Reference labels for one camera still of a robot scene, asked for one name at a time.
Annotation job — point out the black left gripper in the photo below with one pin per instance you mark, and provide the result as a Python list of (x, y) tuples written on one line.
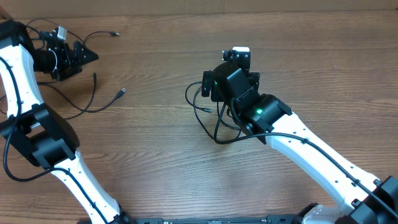
[(71, 62)]

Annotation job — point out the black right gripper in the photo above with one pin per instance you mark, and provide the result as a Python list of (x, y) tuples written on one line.
[(254, 78)]

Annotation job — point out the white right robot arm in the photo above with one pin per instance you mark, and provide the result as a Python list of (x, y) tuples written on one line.
[(360, 196)]

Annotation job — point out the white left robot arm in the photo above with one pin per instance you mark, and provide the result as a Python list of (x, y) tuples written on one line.
[(38, 132)]

